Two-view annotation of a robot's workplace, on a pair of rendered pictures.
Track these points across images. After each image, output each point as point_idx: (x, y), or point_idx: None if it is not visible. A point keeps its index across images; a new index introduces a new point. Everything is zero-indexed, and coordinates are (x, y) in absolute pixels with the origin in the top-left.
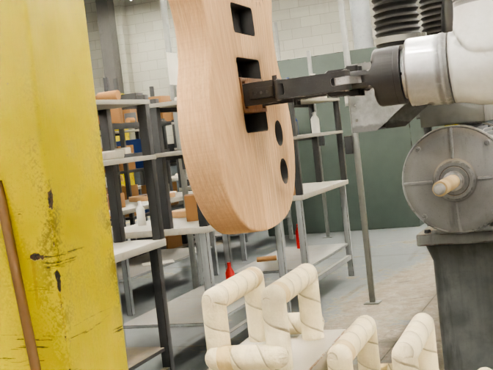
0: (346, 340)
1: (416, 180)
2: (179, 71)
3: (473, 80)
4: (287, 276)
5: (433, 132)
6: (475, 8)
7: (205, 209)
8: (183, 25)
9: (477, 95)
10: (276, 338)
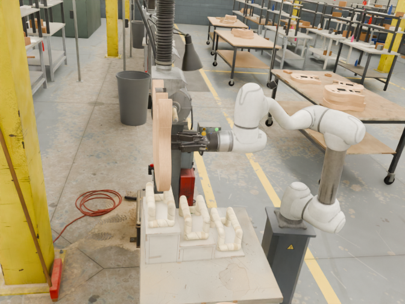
0: (188, 214)
1: None
2: (159, 151)
3: (238, 150)
4: (170, 195)
5: None
6: (244, 131)
7: (160, 190)
8: (161, 136)
9: (237, 152)
10: (172, 218)
